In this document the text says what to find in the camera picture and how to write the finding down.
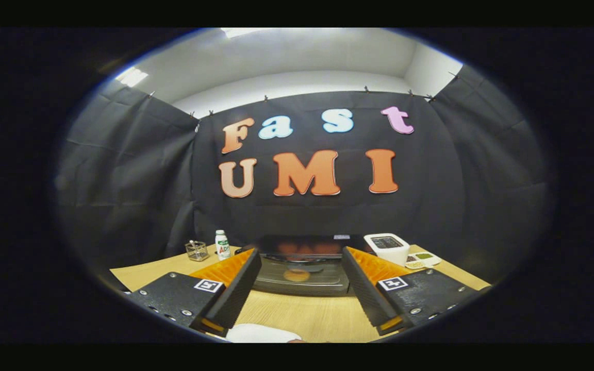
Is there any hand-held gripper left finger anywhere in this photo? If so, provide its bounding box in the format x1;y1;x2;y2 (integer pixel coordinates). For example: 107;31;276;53
124;248;262;337

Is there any black toaster oven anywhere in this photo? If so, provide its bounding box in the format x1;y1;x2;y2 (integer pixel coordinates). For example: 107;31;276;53
235;235;375;297

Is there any white box-shaped appliance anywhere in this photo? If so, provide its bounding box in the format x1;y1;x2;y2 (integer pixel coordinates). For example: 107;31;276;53
363;233;411;266

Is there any white plate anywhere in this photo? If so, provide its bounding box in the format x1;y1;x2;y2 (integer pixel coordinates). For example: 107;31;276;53
225;324;303;343

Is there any small white bottle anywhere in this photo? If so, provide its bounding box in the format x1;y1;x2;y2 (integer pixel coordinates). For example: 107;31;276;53
215;230;232;260

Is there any row of black cloth clips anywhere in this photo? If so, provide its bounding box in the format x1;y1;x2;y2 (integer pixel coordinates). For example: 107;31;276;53
147;72;460;119

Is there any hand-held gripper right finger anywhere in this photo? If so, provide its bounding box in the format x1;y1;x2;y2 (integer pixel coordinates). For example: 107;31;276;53
341;246;491;335

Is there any wire mesh holder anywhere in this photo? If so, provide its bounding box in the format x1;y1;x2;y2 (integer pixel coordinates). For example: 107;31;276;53
185;240;210;262

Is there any white divided dish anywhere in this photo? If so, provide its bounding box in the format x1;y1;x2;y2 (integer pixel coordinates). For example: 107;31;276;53
404;251;442;270

